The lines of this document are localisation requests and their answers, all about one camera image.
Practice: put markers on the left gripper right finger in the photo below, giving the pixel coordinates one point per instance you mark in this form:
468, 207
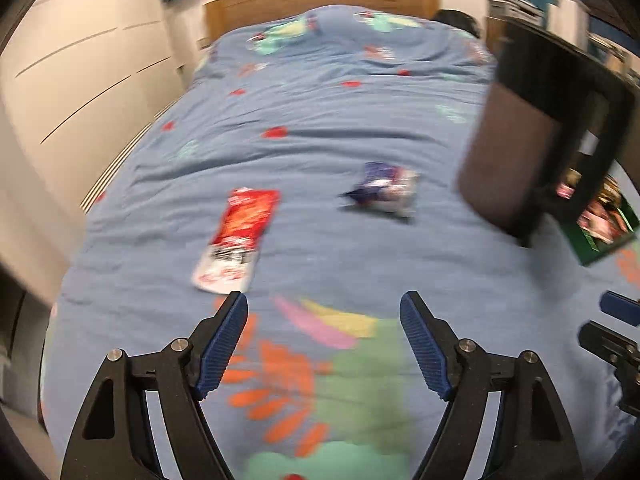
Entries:
532, 437

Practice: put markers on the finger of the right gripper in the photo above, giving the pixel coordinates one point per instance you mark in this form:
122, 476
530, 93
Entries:
619, 351

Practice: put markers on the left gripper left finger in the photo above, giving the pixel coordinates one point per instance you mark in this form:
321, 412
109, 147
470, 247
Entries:
112, 436

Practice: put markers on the red white spicy snack packet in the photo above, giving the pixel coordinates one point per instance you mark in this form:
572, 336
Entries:
227, 264

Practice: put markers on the blue white snack packet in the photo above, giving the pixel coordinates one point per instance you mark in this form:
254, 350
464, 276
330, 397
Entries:
387, 188

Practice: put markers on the green metal tray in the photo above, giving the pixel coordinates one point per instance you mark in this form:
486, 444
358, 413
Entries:
607, 223

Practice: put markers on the wooden drawer cabinet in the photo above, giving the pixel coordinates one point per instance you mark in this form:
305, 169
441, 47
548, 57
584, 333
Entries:
494, 29

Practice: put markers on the blue patterned bed duvet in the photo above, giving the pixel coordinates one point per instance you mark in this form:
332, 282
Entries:
323, 384

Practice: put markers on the white printer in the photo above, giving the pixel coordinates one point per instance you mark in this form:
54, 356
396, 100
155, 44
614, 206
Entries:
522, 10

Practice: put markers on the black backpack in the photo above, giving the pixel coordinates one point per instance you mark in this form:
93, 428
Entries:
459, 20

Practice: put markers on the white wardrobe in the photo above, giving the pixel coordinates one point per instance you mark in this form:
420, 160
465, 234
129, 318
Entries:
80, 81

